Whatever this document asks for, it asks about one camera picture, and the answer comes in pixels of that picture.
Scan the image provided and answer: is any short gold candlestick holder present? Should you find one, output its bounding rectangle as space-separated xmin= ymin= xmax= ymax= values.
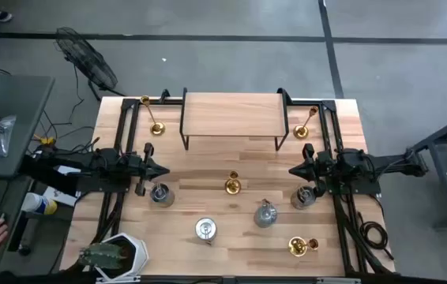
xmin=224 ymin=170 xmax=242 ymax=196

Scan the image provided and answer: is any medium gold candlestick holder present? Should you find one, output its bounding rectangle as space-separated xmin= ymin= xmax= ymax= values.
xmin=287 ymin=236 xmax=320 ymax=258
xmin=292 ymin=105 xmax=320 ymax=140

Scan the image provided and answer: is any dark grey computer desk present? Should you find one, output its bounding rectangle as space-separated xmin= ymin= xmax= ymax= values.
xmin=0 ymin=175 xmax=37 ymax=277

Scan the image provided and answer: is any clear plastic bag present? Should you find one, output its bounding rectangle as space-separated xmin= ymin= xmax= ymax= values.
xmin=0 ymin=114 xmax=18 ymax=159

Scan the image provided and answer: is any white and yellow bottle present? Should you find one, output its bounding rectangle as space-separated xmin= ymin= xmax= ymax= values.
xmin=21 ymin=192 xmax=58 ymax=216

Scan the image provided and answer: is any green cactus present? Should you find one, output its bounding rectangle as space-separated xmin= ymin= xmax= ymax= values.
xmin=77 ymin=241 xmax=130 ymax=271

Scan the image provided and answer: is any white paper sheet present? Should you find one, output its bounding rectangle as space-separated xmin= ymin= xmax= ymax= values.
xmin=43 ymin=164 xmax=82 ymax=208

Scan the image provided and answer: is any black metal rig frame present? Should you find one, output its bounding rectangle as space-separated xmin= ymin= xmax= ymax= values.
xmin=88 ymin=87 xmax=397 ymax=284

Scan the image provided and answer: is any grey metal table frame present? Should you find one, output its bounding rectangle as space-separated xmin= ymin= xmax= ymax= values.
xmin=404 ymin=106 xmax=447 ymax=230

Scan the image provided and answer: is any tall gold candlestick holder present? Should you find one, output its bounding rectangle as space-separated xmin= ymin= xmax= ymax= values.
xmin=139 ymin=95 xmax=167 ymax=137

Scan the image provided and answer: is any silver tin candle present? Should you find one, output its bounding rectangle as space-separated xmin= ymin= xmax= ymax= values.
xmin=149 ymin=182 xmax=176 ymax=208
xmin=290 ymin=185 xmax=317 ymax=211
xmin=253 ymin=198 xmax=279 ymax=229
xmin=194 ymin=217 xmax=219 ymax=245

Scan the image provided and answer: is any yellow power plug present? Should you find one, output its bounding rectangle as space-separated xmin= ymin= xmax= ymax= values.
xmin=33 ymin=134 xmax=57 ymax=148

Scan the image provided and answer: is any black floor fan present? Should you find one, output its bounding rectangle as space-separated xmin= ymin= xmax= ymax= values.
xmin=52 ymin=26 xmax=126 ymax=102

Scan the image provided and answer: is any wooden shelf with black legs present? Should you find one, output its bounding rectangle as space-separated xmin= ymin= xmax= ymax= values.
xmin=178 ymin=87 xmax=294 ymax=152

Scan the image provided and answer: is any white angular plant pot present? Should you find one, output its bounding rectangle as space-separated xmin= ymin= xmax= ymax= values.
xmin=88 ymin=232 xmax=150 ymax=282

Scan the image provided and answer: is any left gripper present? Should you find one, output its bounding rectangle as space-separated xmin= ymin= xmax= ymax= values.
xmin=126 ymin=142 xmax=171 ymax=197

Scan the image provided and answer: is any grey side table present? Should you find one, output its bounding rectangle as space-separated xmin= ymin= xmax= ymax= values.
xmin=0 ymin=73 xmax=56 ymax=178

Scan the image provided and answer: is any coiled black cable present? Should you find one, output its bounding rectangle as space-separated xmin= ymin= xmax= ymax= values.
xmin=359 ymin=211 xmax=395 ymax=261

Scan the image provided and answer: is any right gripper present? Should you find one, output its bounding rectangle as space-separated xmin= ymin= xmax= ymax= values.
xmin=288 ymin=143 xmax=337 ymax=198

